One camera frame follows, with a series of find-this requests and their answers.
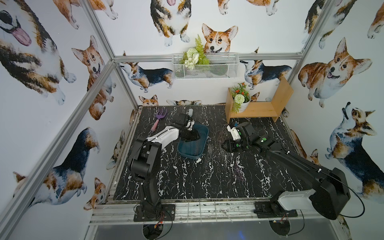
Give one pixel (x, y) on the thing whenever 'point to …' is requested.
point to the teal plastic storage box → (193, 149)
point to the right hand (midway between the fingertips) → (227, 141)
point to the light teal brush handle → (189, 112)
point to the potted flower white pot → (240, 98)
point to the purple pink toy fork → (159, 116)
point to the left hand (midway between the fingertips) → (196, 133)
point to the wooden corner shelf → (261, 109)
